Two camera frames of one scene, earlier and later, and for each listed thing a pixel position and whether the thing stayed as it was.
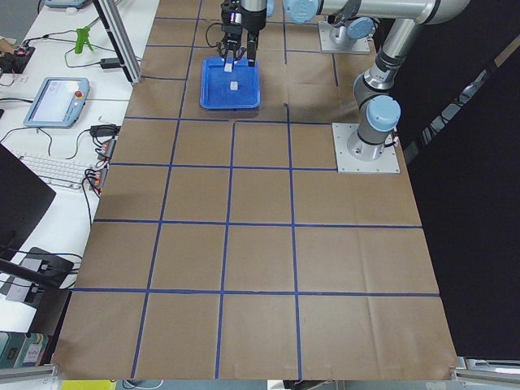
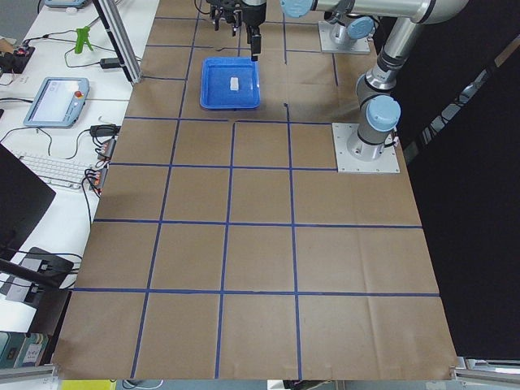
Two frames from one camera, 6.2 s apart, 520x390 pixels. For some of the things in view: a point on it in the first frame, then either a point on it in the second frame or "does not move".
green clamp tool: (83, 38) does not move
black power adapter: (111, 62) does not move
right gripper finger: (239, 53) to (237, 15)
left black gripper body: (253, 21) does not move
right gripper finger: (222, 50) to (217, 15)
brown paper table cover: (226, 246) does not move
